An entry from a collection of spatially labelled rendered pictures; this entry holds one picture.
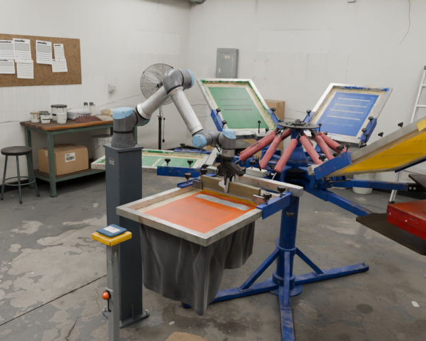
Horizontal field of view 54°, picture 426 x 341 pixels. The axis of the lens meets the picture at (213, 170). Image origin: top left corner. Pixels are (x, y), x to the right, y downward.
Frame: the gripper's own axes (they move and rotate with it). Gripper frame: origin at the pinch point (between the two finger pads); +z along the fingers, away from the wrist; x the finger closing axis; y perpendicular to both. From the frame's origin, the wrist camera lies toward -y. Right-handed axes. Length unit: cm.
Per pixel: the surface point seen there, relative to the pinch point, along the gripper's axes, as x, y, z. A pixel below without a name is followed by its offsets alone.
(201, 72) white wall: -413, 349, -48
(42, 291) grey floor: 42, 136, 101
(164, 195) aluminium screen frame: 27.6, 25.4, 2.7
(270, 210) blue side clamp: 4.3, -30.3, 3.5
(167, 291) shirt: 50, 2, 44
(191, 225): 46.3, -9.6, 5.3
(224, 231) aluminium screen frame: 46, -29, 3
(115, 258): 77, 10, 17
